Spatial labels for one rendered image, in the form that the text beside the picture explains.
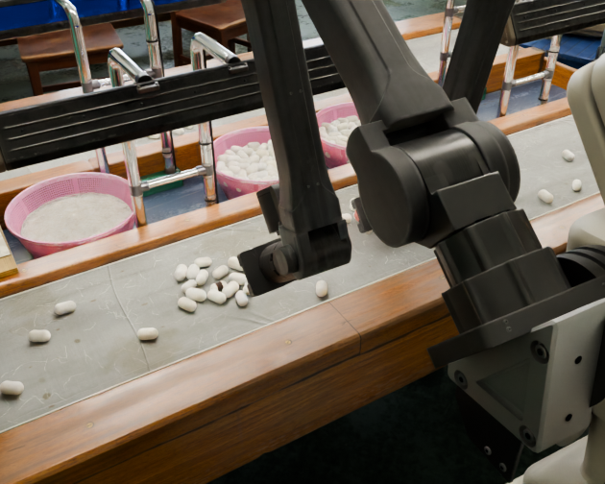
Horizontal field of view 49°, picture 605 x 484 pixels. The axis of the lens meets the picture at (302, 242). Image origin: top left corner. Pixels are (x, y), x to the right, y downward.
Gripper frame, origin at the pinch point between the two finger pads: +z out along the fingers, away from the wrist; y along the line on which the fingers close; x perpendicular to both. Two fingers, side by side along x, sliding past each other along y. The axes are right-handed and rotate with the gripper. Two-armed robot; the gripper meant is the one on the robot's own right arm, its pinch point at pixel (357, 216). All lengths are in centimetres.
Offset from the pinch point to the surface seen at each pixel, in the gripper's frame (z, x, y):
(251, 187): 18.4, -14.0, 12.0
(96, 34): 191, -124, -15
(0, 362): 0, 2, 70
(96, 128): -19, -25, 47
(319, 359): -21.1, 19.0, 28.0
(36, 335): 0, 0, 64
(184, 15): 192, -125, -60
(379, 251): -6.0, 7.8, 1.7
